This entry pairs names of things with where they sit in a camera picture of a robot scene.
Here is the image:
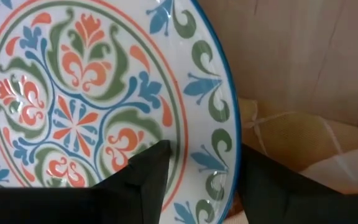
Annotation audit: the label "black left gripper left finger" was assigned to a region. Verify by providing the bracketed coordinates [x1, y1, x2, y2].
[0, 139, 171, 224]

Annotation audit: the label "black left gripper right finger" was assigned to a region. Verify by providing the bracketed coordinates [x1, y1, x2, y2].
[239, 143, 358, 224]

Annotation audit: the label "colourful floral plate blue rim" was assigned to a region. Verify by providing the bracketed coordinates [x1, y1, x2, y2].
[0, 0, 242, 224]

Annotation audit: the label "orange checked dish towel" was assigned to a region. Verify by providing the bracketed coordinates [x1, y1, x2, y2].
[222, 98, 358, 224]

